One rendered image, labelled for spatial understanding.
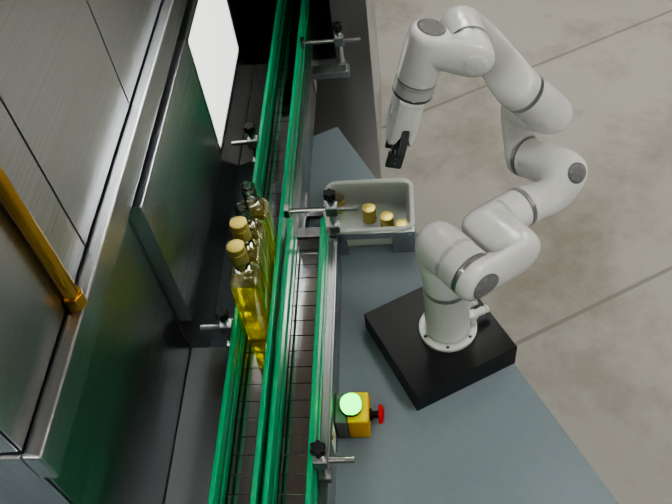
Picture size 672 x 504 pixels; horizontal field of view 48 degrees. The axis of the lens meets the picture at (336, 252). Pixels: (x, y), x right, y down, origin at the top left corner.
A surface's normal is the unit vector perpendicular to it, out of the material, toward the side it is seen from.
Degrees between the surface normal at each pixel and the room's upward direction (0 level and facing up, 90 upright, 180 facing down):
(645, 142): 0
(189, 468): 0
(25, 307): 90
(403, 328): 2
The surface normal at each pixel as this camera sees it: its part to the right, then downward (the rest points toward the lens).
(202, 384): -0.11, -0.63
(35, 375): 0.99, -0.04
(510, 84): -0.64, -0.06
